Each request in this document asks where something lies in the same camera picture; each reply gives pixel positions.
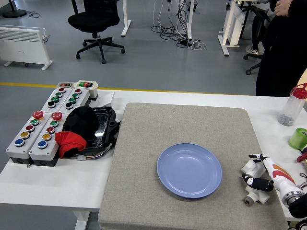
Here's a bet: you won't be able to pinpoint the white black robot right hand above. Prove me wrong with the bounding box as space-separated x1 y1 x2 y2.
241 153 298 199

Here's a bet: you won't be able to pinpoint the white pipe tee fitting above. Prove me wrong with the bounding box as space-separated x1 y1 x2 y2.
240 159 267 179

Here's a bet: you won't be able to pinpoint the white pipe tee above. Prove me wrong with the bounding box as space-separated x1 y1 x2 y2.
244 185 271 206

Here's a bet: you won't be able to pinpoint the blue plate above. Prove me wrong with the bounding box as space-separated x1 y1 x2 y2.
156 142 223 199

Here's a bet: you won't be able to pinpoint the small red tool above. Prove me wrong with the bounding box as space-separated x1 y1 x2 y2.
296 148 307 164

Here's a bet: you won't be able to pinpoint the green tape roll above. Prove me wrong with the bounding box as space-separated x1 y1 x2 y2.
288 127 307 149

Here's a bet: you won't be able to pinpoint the clear bottle, red lid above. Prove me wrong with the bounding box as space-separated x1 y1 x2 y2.
278 83 307 127

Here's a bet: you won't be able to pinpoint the grey-brown mat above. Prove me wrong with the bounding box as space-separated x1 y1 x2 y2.
97 102 290 230

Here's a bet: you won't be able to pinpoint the person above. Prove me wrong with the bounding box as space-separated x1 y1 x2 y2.
255 0 307 98

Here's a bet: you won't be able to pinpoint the black chair base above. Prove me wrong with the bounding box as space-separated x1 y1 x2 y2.
243 52 263 75

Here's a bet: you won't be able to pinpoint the white shoe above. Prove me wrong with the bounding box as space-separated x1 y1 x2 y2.
245 45 260 55

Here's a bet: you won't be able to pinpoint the black power strip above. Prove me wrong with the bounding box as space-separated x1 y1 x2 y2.
176 39 194 48

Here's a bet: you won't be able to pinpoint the person's hand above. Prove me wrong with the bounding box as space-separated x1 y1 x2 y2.
274 0 294 17

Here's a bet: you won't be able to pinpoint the white desk leg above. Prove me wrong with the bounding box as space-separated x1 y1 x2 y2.
120 0 132 38
186 0 194 40

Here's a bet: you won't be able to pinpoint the black plastic tray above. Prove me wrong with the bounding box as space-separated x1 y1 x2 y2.
83 106 122 154

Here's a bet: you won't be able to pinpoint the white paper sheet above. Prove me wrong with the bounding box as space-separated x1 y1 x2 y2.
96 92 116 107

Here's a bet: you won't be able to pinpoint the white table leg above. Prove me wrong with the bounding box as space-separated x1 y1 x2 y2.
73 210 91 230

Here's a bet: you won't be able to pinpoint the black cloth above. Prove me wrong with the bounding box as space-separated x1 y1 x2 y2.
61 106 99 142

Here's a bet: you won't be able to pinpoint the red cloth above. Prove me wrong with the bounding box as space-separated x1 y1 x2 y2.
54 131 87 159

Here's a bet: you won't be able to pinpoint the grey button box, black knob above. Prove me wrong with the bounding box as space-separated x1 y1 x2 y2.
41 86 74 114
58 87 91 114

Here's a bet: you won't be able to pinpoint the grey button box, red mushroom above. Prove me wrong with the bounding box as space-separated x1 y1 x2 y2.
28 111 70 167
5 110 52 166

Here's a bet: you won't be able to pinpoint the black office chair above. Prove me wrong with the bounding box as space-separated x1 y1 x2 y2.
68 0 126 64

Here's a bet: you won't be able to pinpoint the white panel heater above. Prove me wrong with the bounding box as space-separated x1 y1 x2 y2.
0 25 54 71

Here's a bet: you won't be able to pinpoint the black round stand base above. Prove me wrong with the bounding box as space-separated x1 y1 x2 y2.
1 0 27 18

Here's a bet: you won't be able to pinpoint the white desk frame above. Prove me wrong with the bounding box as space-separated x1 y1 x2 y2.
217 0 250 57

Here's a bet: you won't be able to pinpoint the black floor cable tangle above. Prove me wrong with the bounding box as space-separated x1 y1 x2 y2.
150 0 192 45

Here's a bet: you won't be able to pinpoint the white connector, coloured wires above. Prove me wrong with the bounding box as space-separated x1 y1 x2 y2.
76 153 107 162

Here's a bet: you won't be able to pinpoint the cream switch box, green red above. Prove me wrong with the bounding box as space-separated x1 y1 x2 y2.
72 80 99 101

